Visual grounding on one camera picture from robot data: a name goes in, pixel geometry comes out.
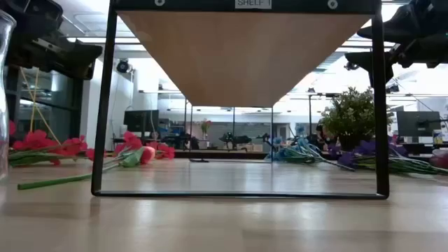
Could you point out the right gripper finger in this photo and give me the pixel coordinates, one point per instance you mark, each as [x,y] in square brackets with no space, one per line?
[360,61]

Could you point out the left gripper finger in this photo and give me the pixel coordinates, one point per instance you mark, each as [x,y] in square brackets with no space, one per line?
[84,59]

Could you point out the purple flower bunch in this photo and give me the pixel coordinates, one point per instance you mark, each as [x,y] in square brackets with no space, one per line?
[365,147]

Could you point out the blue flower bunch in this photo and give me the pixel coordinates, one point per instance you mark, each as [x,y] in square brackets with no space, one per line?
[301,143]

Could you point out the orange tulip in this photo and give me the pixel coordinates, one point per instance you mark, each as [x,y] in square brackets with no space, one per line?
[147,155]

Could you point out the black background robot arm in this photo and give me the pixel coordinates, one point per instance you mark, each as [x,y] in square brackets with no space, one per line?
[234,139]

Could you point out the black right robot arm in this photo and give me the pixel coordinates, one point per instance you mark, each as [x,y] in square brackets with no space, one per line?
[413,17]

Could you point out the ceiling light strip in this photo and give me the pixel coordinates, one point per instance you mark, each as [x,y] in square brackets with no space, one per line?
[87,40]

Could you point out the clear glass vase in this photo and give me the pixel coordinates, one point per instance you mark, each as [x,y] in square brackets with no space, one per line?
[6,42]

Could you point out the small black hanging fixture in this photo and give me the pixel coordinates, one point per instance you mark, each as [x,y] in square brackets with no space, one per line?
[392,89]

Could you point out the potted green plant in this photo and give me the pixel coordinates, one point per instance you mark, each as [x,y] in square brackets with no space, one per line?
[353,112]

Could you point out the black computer monitor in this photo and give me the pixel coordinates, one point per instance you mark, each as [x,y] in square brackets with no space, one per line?
[140,120]
[418,124]

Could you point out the white printed canister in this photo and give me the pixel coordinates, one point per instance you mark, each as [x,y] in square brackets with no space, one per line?
[437,137]

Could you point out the wooden board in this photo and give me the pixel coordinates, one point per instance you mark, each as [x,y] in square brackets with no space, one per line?
[241,52]

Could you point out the background flower bouquet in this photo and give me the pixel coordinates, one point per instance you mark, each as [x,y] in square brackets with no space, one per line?
[206,125]

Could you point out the black round wall fixture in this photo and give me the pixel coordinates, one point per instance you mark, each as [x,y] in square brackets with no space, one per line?
[123,66]

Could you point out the black table frame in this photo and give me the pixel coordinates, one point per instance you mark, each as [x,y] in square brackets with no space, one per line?
[224,154]

